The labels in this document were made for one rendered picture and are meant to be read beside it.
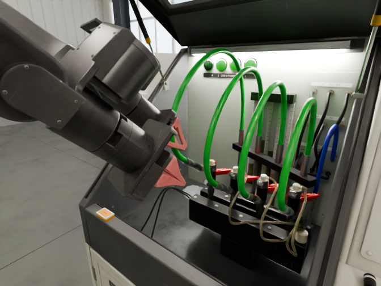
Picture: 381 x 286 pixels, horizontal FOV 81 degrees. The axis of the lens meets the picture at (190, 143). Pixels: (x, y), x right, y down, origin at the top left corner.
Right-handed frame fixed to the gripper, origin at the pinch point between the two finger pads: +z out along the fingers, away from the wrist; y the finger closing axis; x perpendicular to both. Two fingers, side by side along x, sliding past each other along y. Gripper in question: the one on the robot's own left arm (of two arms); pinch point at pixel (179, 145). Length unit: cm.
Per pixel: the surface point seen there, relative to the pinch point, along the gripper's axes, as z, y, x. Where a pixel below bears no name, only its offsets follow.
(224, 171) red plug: 21.6, 3.9, -4.6
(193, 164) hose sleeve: 8.4, 2.3, 0.7
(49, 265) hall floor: 48, 145, 83
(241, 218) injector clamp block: 26.7, -4.7, 6.0
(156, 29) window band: 71, 460, -367
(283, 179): 8.4, -22.3, 0.1
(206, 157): 2.5, -7.5, 0.8
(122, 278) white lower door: 19.3, 20.2, 36.6
